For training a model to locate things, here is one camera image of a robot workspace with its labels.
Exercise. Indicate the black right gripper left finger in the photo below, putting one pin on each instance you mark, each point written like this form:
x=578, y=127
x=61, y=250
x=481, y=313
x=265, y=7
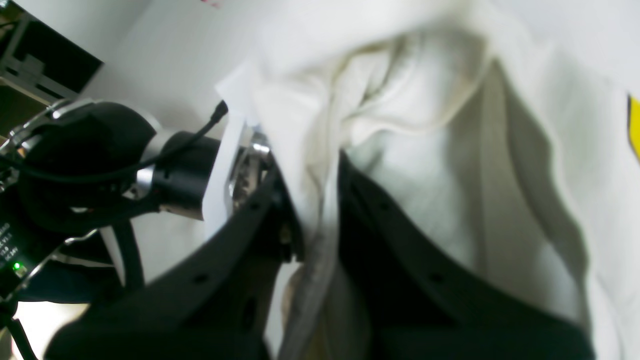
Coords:
x=212, y=306

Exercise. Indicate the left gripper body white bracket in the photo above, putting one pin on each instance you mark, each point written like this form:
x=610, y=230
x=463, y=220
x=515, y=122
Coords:
x=209, y=180

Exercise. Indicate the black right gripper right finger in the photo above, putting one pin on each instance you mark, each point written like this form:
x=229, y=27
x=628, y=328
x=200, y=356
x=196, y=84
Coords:
x=422, y=304

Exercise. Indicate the white graphic T-shirt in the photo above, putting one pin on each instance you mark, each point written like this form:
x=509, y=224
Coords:
x=508, y=131

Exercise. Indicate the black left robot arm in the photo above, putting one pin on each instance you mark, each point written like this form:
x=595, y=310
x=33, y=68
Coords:
x=97, y=164

